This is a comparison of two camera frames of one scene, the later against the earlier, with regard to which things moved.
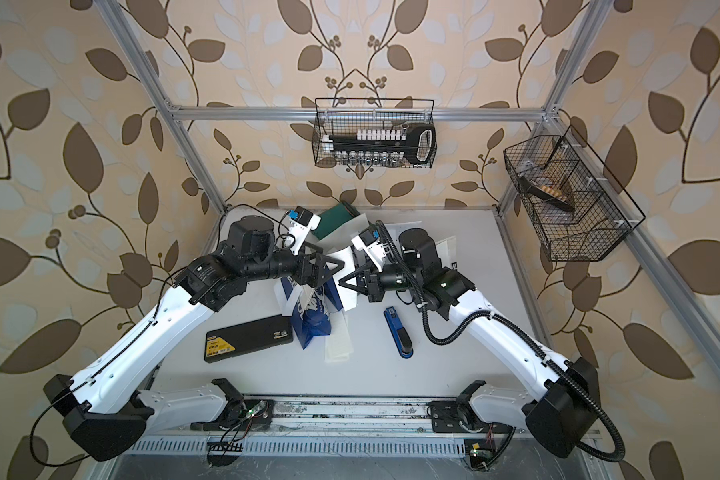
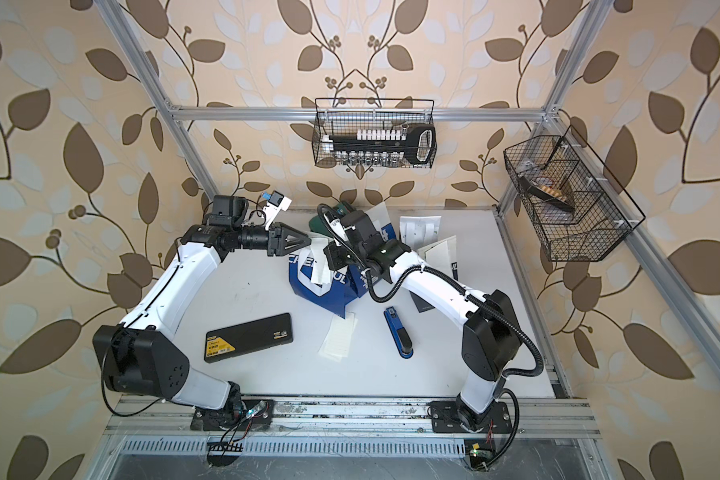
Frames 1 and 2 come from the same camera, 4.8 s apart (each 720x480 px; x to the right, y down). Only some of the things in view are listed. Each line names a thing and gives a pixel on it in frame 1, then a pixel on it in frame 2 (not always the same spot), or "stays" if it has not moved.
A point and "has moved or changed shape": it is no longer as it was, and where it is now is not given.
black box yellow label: x=248 y=337 stays
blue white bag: x=310 y=307 has moved or changed shape
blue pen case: x=399 y=334 stays
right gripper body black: x=377 y=291 to x=341 y=256
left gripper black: x=312 y=276 to x=276 y=239
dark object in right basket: x=535 y=190 stays
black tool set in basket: x=414 y=144 stays
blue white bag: x=341 y=244 to x=380 y=218
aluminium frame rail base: x=350 y=439 stays
